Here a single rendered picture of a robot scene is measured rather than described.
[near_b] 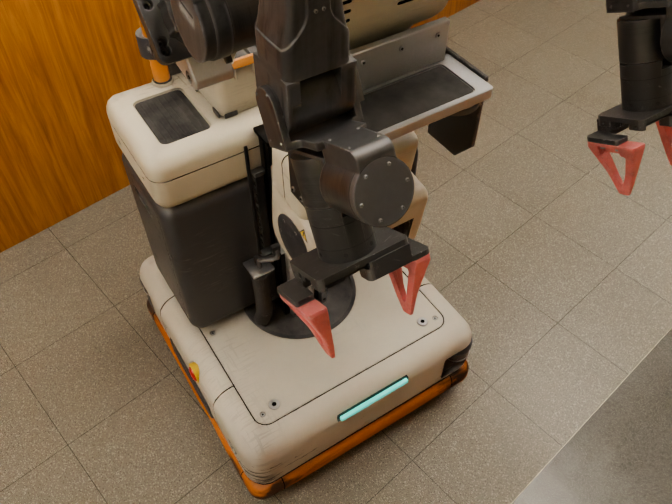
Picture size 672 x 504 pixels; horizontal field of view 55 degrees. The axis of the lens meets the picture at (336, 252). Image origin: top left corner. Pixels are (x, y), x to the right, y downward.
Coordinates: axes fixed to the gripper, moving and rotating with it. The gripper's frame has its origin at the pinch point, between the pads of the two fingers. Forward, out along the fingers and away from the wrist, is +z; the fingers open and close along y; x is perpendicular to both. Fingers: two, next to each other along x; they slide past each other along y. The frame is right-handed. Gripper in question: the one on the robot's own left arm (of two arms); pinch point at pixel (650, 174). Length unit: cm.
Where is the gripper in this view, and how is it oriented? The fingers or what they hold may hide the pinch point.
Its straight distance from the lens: 91.2
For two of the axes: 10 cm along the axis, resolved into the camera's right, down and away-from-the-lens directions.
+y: 8.4, -4.1, 3.5
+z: 2.4, 8.7, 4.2
